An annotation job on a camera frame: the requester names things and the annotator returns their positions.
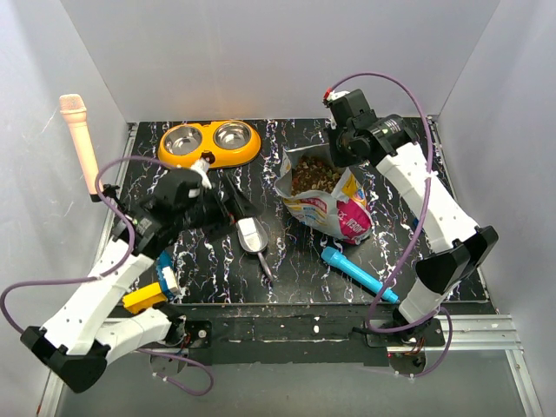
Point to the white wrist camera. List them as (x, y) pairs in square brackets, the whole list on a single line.
[(331, 95), (201, 167)]

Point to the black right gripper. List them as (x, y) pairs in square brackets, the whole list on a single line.
[(337, 158)]

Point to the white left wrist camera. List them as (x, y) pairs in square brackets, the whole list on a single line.
[(201, 167)]

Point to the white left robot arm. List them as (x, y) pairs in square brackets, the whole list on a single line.
[(74, 343)]

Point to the pet food bag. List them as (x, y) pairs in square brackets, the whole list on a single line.
[(322, 196)]

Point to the black microphone stand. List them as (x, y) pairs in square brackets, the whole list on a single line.
[(111, 199)]

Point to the metal food scoop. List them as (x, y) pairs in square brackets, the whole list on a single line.
[(254, 240)]

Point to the blue white toy brick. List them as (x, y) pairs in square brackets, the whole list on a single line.
[(166, 276)]

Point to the yellow toy brick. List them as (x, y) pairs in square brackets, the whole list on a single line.
[(143, 298)]

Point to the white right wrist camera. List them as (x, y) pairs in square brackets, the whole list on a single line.
[(331, 95)]

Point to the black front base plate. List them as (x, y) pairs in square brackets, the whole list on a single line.
[(226, 334)]

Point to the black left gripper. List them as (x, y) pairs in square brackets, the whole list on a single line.
[(237, 207)]

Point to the orange double pet bowl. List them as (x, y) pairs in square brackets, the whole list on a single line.
[(225, 144)]

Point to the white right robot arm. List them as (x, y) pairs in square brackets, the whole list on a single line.
[(459, 245)]

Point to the aluminium front rail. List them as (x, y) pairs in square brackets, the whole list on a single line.
[(471, 332)]

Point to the blue toy microphone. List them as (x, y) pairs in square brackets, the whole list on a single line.
[(338, 260)]

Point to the pink toy microphone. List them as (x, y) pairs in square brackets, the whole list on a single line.
[(74, 112)]

